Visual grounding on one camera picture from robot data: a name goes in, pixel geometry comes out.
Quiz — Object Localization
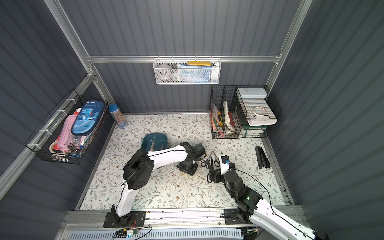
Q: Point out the large black scissors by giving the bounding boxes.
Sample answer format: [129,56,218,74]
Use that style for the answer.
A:
[211,151,220,168]

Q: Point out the teal plastic storage box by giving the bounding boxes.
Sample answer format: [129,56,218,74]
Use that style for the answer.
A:
[141,133,168,152]

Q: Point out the small black scissors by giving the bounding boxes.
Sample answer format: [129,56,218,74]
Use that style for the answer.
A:
[201,158,211,169]

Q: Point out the pink kitchen scissors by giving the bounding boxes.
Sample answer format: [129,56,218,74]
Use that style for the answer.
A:
[150,142,155,152]

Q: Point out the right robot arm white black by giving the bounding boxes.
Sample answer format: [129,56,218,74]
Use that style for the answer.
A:
[221,170,329,240]

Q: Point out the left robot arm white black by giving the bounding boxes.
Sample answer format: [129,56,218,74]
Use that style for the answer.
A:
[111,143,206,226]

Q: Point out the blue white box in basket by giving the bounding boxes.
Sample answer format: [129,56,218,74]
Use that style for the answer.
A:
[177,64,212,84]

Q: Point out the black stapler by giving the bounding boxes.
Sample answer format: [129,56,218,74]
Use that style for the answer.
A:
[255,146,271,169]

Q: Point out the tape roll on tray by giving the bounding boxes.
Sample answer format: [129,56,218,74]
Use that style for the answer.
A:
[253,106,267,117]

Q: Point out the colored pencil tube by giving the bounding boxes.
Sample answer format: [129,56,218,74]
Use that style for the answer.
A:
[109,104,128,129]

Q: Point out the white tape roll in basket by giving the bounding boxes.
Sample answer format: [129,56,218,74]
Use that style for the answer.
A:
[154,64,173,82]

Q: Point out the yellow case in basket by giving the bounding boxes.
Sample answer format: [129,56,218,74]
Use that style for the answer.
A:
[187,61,212,67]

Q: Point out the blue shark pencil case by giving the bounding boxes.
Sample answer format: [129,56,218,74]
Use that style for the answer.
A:
[71,100,106,136]

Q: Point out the pink pencil case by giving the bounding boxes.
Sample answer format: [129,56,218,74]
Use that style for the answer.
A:
[57,115,79,154]

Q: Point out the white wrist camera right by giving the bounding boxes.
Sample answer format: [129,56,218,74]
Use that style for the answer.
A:
[220,155,230,175]

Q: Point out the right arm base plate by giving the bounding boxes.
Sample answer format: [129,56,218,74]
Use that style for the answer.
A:
[221,208,252,225]

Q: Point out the black wire desk organizer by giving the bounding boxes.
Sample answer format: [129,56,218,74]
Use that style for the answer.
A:
[209,85,282,139]

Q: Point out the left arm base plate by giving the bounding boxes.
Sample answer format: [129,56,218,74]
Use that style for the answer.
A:
[103,211,146,228]

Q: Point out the white wire wall basket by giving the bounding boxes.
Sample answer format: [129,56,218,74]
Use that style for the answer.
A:
[153,60,222,85]

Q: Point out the black wire side basket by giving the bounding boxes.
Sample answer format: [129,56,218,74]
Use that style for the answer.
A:
[25,89,108,165]

